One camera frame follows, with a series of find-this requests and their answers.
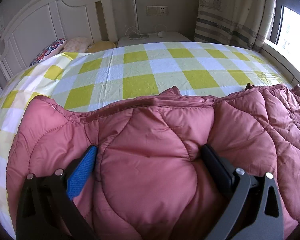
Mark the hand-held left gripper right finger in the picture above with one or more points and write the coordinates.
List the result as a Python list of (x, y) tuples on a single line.
[(216, 168)]

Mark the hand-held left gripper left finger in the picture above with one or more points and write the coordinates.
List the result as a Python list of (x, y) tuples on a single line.
[(82, 171)]

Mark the pink quilted jacket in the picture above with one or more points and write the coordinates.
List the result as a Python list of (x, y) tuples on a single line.
[(150, 170)]

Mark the yellow checked bed sheet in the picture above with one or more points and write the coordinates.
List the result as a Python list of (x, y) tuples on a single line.
[(140, 65)]

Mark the colourful patterned pillow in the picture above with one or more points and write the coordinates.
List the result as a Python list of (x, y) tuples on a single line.
[(48, 51)]

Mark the yellow pillow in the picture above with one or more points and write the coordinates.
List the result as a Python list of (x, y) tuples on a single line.
[(102, 46)]

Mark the cream pillow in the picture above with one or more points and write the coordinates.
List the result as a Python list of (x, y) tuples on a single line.
[(77, 44)]

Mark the beige window sill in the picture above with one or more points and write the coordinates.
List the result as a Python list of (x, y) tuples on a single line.
[(280, 55)]

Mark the white nightstand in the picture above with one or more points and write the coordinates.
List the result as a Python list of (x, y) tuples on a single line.
[(165, 40)]

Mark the white bed headboard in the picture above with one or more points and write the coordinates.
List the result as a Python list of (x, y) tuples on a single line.
[(40, 22)]

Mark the printed beige curtain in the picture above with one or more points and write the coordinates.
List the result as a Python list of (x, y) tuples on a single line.
[(230, 12)]

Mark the dark framed window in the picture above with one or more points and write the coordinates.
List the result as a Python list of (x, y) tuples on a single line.
[(293, 27)]

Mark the white slim desk lamp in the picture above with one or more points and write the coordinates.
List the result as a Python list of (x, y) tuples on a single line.
[(133, 10)]

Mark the wall socket panel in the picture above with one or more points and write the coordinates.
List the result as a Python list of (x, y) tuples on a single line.
[(157, 10)]

